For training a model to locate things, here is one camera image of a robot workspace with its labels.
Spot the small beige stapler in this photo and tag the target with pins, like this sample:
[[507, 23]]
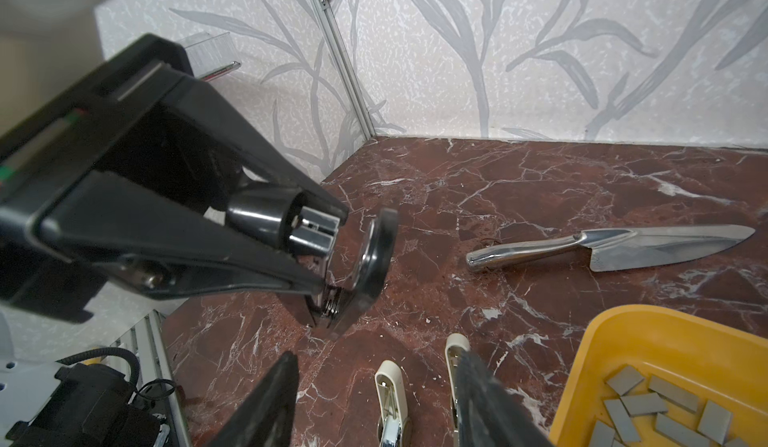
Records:
[[394, 426], [456, 344]]

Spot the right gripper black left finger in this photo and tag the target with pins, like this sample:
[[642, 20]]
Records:
[[266, 416]]

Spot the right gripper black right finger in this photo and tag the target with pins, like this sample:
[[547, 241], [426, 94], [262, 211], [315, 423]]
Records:
[[488, 415]]

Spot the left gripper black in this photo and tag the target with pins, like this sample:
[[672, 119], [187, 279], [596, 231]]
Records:
[[103, 185]]

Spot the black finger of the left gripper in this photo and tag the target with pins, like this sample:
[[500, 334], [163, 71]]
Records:
[[200, 106]]

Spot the yellow plastic tray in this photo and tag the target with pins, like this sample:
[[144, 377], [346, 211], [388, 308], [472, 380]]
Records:
[[651, 376]]

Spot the silver metal trowel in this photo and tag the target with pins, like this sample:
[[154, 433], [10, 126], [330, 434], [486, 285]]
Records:
[[618, 249]]

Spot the black stapler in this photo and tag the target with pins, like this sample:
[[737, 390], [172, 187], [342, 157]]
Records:
[[284, 218]]

